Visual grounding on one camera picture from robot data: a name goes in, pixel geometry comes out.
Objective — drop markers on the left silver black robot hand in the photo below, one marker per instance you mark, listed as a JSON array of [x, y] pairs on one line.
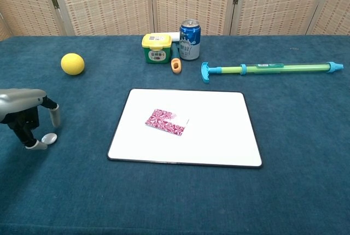
[[19, 99]]

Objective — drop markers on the pink white patterned block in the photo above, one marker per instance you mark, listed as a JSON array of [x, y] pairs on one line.
[[161, 121]]

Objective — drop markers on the white board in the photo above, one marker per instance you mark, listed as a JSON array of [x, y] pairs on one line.
[[213, 136]]

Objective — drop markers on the yellow foam ball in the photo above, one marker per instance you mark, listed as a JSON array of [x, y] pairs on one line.
[[72, 64]]

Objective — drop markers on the woven folding screen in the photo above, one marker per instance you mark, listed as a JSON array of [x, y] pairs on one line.
[[109, 2]]

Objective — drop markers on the yellow lidded green container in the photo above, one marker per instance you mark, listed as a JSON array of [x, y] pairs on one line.
[[156, 52]]

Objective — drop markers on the white paper roll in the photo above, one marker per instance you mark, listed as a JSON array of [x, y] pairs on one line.
[[175, 36]]

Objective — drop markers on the blue white drink can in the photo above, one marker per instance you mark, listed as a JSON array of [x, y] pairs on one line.
[[189, 43]]

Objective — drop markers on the green blue toy water pump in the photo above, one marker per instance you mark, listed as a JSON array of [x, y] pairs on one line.
[[273, 68]]

